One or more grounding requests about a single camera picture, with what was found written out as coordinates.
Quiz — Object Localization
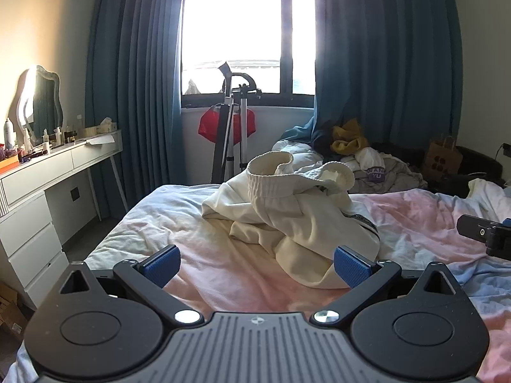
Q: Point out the dark navy cloth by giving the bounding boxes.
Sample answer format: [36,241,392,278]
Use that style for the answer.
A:
[311,120,340,154]

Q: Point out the white vanity desk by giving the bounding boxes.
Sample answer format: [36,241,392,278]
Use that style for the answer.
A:
[0,129,130,222]

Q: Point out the cardboard box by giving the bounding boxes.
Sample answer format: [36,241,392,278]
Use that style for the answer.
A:
[0,282,28,338]

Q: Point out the red bag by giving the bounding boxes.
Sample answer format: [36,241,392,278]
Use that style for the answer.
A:
[198,107,257,143]

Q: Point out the cream pants with black stripe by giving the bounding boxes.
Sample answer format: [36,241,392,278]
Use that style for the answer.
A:
[202,153,381,289]

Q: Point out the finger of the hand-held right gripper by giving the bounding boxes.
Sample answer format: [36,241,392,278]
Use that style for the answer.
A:
[457,214,511,257]

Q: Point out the black silver tripod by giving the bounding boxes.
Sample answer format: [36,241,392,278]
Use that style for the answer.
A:
[211,61,264,185]

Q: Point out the yellow cloth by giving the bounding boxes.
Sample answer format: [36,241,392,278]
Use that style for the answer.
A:
[331,118,370,155]

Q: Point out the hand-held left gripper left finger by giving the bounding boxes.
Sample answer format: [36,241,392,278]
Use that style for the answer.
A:
[59,244,204,327]

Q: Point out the black sofa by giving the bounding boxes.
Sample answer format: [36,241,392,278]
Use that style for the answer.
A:
[371,141,504,198]

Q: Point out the white drawer cabinet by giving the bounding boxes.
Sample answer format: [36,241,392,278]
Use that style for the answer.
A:
[0,191,70,310]

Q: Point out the black framed window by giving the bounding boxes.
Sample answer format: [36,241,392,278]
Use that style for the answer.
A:
[180,0,320,108]

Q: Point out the wavy white framed mirror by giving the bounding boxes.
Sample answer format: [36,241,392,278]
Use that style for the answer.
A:
[10,65,65,142]

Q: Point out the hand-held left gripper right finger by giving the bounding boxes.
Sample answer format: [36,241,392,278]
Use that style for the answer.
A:
[312,246,464,327]

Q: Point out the white shirt with purple print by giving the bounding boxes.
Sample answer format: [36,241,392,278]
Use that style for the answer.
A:
[343,147,428,193]

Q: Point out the white crumpled duvet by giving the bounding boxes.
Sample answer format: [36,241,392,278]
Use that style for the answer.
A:
[272,139,322,166]

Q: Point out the brown paper bag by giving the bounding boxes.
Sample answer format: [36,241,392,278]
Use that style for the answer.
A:
[423,136,464,177]

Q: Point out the pale white cloth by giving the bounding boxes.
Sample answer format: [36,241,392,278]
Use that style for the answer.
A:
[466,177,511,221]

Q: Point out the pink white bed sheet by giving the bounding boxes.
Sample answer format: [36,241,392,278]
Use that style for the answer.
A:
[0,184,511,383]

